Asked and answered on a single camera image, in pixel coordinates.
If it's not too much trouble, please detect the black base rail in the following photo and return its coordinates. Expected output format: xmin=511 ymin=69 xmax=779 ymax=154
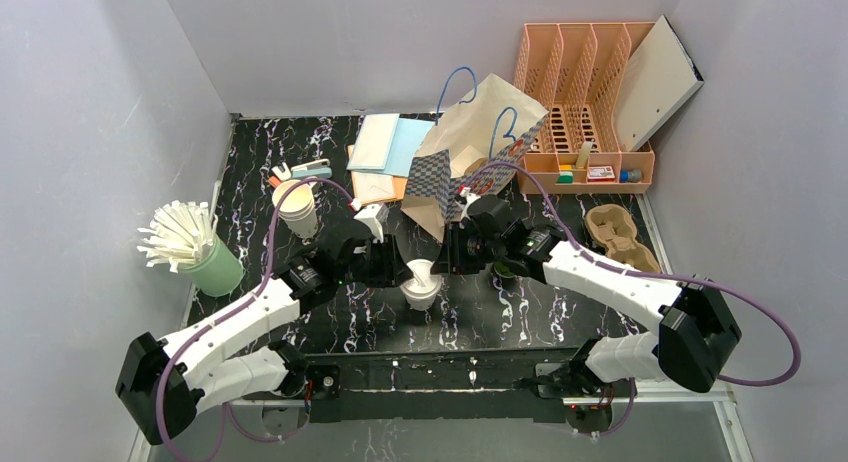
xmin=241 ymin=352 xmax=617 ymax=424

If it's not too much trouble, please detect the peach desk file organizer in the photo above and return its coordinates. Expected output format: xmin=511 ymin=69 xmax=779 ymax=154
xmin=513 ymin=22 xmax=655 ymax=195

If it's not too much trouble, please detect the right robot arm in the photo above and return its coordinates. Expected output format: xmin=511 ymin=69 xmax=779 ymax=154
xmin=431 ymin=191 xmax=741 ymax=395

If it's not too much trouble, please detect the white board binder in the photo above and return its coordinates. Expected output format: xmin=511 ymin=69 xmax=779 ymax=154
xmin=613 ymin=16 xmax=704 ymax=152

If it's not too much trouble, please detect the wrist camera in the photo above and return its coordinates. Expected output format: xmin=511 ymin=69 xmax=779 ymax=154
xmin=350 ymin=198 xmax=389 ymax=243
xmin=454 ymin=185 xmax=480 ymax=221

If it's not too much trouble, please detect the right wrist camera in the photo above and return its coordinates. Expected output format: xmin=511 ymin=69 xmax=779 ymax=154
xmin=454 ymin=185 xmax=480 ymax=221

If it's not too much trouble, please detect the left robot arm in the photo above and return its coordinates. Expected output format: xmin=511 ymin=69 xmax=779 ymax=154
xmin=115 ymin=221 xmax=413 ymax=445

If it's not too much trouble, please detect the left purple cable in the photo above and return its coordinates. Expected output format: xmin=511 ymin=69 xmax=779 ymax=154
xmin=153 ymin=175 xmax=362 ymax=462

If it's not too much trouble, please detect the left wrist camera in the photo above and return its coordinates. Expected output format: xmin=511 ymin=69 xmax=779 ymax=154
xmin=350 ymin=198 xmax=389 ymax=243

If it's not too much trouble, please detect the stack of white paper cups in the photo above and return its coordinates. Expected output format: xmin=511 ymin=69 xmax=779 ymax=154
xmin=279 ymin=183 xmax=318 ymax=240

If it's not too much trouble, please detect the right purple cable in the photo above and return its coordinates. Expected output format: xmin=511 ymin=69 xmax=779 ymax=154
xmin=460 ymin=159 xmax=802 ymax=439

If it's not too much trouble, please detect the blue checkered paper bag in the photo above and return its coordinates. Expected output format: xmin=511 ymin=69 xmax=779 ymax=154
xmin=401 ymin=67 xmax=548 ymax=241

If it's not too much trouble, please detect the light blue envelope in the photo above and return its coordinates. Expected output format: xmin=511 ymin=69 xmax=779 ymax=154
xmin=347 ymin=113 xmax=434 ymax=177

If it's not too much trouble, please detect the green cup with black lid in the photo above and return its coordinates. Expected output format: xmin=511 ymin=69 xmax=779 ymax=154
xmin=492 ymin=262 xmax=516 ymax=279

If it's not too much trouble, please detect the white cup lid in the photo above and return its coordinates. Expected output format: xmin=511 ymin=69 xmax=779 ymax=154
xmin=400 ymin=259 xmax=443 ymax=294

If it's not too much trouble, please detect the red white small box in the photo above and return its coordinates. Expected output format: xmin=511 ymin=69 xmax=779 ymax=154
xmin=587 ymin=166 xmax=617 ymax=183

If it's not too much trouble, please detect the green cup of straws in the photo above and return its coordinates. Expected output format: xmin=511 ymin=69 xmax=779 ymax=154
xmin=137 ymin=200 xmax=244 ymax=297

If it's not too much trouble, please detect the single white paper cup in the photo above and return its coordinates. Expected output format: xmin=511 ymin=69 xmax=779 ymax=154
xmin=404 ymin=292 xmax=438 ymax=312

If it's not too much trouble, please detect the white staple remover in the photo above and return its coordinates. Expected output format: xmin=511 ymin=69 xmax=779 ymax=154
xmin=271 ymin=163 xmax=292 ymax=182

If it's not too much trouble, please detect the green eraser block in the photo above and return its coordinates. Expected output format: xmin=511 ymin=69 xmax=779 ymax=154
xmin=556 ymin=170 xmax=574 ymax=185

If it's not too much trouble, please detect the purple cable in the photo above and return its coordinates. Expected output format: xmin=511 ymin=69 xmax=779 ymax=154
xmin=153 ymin=175 xmax=362 ymax=462
xmin=460 ymin=159 xmax=802 ymax=439

